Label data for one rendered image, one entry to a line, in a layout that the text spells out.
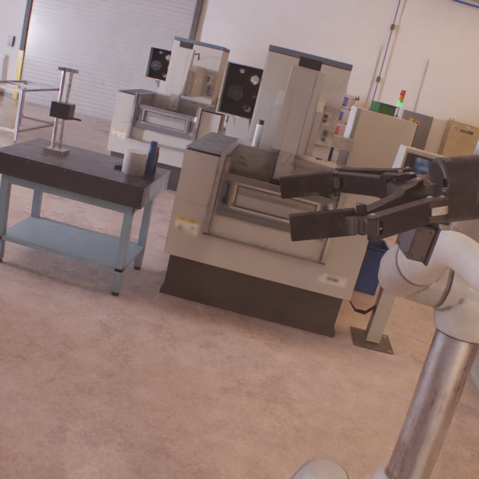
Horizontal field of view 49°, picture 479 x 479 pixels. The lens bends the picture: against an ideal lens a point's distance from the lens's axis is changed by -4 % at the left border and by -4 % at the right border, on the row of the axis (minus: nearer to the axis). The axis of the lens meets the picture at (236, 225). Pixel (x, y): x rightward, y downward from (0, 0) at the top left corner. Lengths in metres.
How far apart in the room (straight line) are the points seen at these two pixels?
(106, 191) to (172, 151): 3.73
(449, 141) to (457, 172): 12.21
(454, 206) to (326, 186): 0.16
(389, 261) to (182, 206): 3.11
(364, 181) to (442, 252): 0.32
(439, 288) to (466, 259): 0.27
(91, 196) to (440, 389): 3.13
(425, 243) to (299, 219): 0.17
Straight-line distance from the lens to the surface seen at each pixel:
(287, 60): 5.16
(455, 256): 0.91
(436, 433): 1.30
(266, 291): 4.29
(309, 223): 0.53
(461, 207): 0.62
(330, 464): 1.36
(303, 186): 0.68
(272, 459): 2.97
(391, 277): 1.12
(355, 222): 0.53
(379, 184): 0.65
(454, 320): 1.19
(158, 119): 7.54
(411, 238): 0.63
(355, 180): 0.67
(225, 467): 2.83
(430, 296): 1.15
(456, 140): 12.86
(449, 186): 0.61
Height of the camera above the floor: 1.83
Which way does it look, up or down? 16 degrees down
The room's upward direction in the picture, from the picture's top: 14 degrees clockwise
